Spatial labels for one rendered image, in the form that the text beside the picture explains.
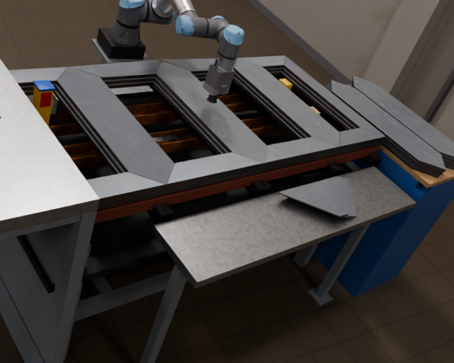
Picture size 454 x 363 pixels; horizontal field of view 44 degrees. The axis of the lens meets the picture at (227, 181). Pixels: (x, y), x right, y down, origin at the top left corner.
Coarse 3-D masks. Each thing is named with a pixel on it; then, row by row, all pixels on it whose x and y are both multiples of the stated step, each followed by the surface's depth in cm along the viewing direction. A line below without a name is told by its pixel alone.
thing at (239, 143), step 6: (228, 138) 216; (234, 138) 217; (240, 138) 219; (246, 138) 220; (252, 138) 222; (258, 138) 223; (228, 144) 213; (234, 144) 214; (240, 144) 215; (246, 144) 217; (252, 144) 218; (258, 144) 219; (264, 144) 221; (234, 150) 211; (240, 150) 212
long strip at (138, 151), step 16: (64, 80) 213; (80, 80) 216; (96, 80) 220; (80, 96) 208; (96, 96) 211; (112, 96) 215; (96, 112) 203; (112, 112) 206; (128, 112) 209; (96, 128) 195; (112, 128) 198; (128, 128) 201; (112, 144) 191; (128, 144) 194; (144, 144) 196; (128, 160) 187; (144, 160) 189; (160, 160) 192; (144, 176) 182; (160, 176) 185
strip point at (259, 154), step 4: (252, 148) 216; (256, 148) 216; (260, 148) 217; (264, 148) 218; (236, 152) 210; (240, 152) 211; (244, 152) 212; (248, 152) 213; (252, 152) 214; (256, 152) 214; (260, 152) 215; (264, 152) 216; (248, 156) 210; (252, 156) 211; (256, 156) 212; (260, 156) 213; (264, 156) 214; (256, 160) 210; (260, 160) 211; (264, 160) 212
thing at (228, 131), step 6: (216, 126) 220; (222, 126) 222; (228, 126) 223; (234, 126) 225; (240, 126) 226; (246, 126) 228; (216, 132) 217; (222, 132) 218; (228, 132) 220; (234, 132) 221; (240, 132) 223; (246, 132) 224; (252, 132) 225; (222, 138) 215
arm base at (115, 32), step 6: (114, 24) 277; (120, 24) 272; (114, 30) 275; (120, 30) 273; (126, 30) 273; (132, 30) 274; (138, 30) 278; (114, 36) 275; (120, 36) 274; (126, 36) 274; (132, 36) 275; (138, 36) 281; (120, 42) 275; (126, 42) 275; (132, 42) 276; (138, 42) 281
